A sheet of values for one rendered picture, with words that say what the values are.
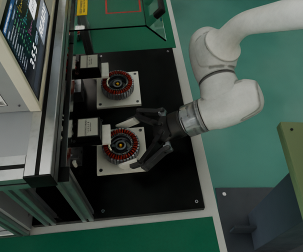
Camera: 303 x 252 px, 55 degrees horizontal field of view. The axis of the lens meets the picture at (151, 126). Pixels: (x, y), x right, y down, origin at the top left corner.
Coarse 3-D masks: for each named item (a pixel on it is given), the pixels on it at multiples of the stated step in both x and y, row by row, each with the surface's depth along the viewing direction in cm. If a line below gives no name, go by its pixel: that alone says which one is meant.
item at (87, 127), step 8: (80, 120) 78; (88, 120) 78; (96, 120) 78; (72, 128) 79; (80, 128) 76; (88, 128) 76; (96, 128) 76; (104, 128) 81; (72, 136) 78; (80, 136) 75; (88, 136) 75; (96, 136) 75; (104, 136) 80; (72, 144) 77; (80, 144) 77; (88, 144) 77; (96, 144) 78; (104, 144) 79
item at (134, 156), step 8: (120, 128) 89; (112, 136) 87; (120, 136) 88; (128, 136) 87; (136, 136) 87; (112, 144) 88; (136, 144) 85; (104, 152) 84; (112, 152) 84; (120, 152) 87; (128, 152) 84; (136, 152) 85; (112, 160) 84; (120, 160) 83
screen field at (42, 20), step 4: (40, 0) 62; (40, 4) 61; (44, 4) 65; (40, 8) 61; (44, 8) 64; (40, 12) 61; (44, 12) 64; (40, 16) 61; (44, 16) 64; (40, 20) 60; (44, 20) 63; (36, 24) 58; (40, 24) 60; (44, 24) 63; (40, 28) 60; (44, 28) 63; (40, 32) 60; (44, 32) 63; (40, 36) 60; (44, 36) 62
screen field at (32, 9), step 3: (30, 0) 55; (33, 0) 57; (36, 0) 59; (30, 3) 55; (33, 3) 57; (36, 3) 59; (30, 6) 55; (33, 6) 57; (30, 9) 55; (33, 9) 56; (33, 12) 56; (33, 15) 56; (33, 18) 56
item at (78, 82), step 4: (76, 80) 98; (80, 80) 98; (76, 84) 97; (80, 84) 97; (76, 88) 96; (80, 88) 96; (76, 92) 96; (80, 92) 96; (76, 96) 97; (80, 96) 98; (76, 100) 99; (80, 100) 99
